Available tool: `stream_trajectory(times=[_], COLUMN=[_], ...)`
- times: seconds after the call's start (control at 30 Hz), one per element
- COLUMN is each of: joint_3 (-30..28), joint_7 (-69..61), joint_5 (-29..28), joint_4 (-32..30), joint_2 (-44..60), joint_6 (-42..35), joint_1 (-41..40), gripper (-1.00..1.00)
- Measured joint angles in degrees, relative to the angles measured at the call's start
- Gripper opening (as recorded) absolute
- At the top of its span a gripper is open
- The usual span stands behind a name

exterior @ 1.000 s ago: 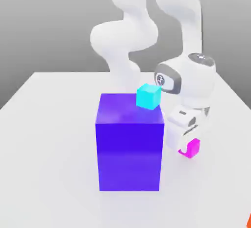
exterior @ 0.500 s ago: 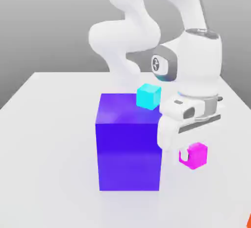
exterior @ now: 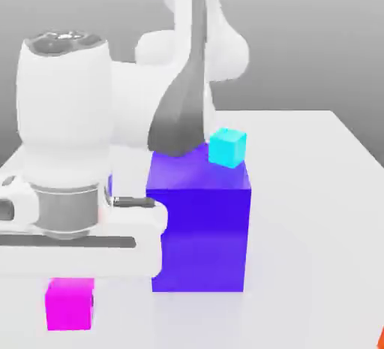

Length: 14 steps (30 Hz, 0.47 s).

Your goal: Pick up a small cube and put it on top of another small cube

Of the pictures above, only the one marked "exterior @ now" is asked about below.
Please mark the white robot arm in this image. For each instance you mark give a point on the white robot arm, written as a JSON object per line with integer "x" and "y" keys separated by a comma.
{"x": 64, "y": 108}

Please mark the large orange box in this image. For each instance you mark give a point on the large orange box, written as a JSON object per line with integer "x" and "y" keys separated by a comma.
{"x": 381, "y": 338}

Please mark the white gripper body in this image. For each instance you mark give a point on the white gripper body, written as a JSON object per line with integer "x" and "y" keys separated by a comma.
{"x": 90, "y": 260}

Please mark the small cyan cube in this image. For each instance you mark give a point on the small cyan cube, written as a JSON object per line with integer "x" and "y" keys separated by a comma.
{"x": 227, "y": 148}

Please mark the large blue box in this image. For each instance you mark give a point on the large blue box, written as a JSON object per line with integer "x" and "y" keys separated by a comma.
{"x": 204, "y": 235}

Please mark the small magenta cube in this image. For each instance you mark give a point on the small magenta cube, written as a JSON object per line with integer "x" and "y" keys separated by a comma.
{"x": 69, "y": 305}

